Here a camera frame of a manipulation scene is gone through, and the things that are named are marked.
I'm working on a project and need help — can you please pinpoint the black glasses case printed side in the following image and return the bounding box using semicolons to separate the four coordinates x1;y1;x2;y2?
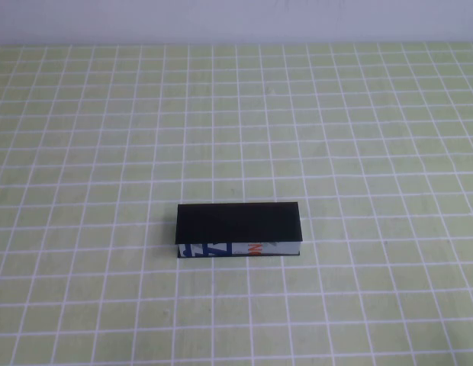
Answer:
174;201;305;259

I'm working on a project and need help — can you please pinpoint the green white checked tablecloth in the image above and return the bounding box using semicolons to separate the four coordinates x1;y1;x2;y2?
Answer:
0;40;473;366

